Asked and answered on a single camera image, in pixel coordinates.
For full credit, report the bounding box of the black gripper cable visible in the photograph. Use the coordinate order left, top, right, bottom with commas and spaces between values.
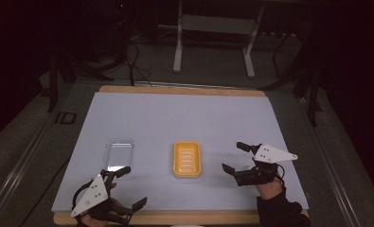
275, 163, 286, 183
71, 178, 97, 212

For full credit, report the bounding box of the yellow soap dish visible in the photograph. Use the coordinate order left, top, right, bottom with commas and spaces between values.
171, 140, 203, 179

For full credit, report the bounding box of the white metal stand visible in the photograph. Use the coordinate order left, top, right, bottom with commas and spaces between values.
172, 0, 266, 79

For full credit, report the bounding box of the person's right hand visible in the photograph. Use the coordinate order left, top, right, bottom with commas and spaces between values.
256, 178, 287, 201

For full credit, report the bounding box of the white table mat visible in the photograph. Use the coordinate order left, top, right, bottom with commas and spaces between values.
51, 91, 310, 213

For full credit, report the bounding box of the black floor cable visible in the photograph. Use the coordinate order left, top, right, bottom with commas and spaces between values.
124, 41, 154, 88

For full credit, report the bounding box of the wooden table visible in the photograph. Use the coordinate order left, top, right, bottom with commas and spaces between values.
52, 84, 311, 227

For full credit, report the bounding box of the black floor bracket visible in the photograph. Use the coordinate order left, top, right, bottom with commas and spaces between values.
54, 112, 78, 125

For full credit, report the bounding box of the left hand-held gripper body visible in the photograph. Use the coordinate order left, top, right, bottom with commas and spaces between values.
69, 169, 135, 225

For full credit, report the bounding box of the person's left hand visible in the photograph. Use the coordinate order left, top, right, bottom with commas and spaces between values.
77, 182, 127, 227

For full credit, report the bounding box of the black metal stand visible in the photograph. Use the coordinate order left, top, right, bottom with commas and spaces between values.
259, 31, 324, 128

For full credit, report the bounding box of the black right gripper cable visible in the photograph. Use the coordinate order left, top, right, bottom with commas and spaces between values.
275, 163, 286, 183

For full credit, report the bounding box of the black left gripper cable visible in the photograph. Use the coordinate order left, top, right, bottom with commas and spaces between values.
71, 178, 97, 212

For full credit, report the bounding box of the clear plastic soap dish lid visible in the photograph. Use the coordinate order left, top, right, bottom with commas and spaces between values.
102, 137, 135, 173

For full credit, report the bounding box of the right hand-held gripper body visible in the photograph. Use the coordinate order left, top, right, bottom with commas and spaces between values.
234, 143, 299, 187

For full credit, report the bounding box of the black tripod stand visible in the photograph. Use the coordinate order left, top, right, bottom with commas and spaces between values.
46, 51, 116, 114

